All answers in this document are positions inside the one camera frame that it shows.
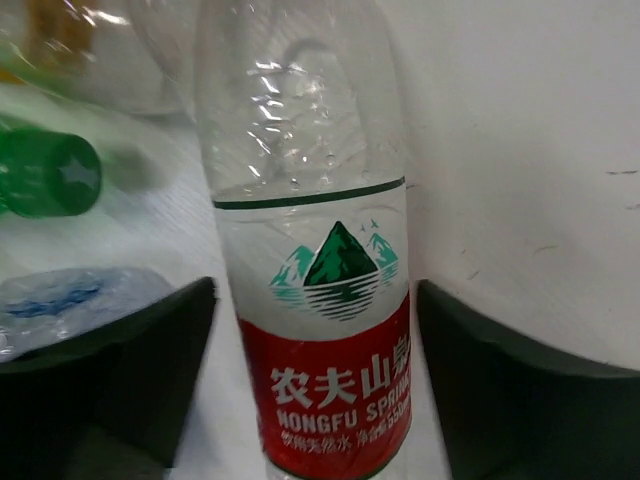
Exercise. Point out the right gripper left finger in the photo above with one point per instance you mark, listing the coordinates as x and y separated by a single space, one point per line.
111 403

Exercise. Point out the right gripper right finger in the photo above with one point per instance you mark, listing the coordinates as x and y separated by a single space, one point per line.
511 407

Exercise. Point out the blue label water bottle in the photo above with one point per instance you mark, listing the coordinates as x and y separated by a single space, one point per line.
42 309

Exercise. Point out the red label water bottle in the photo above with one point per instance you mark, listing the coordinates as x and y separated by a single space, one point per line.
300 129

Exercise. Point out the green bottle with cap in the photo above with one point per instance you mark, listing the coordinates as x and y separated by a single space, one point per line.
46 173

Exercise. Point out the small yellow cap bottle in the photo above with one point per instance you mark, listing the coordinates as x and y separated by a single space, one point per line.
135 57

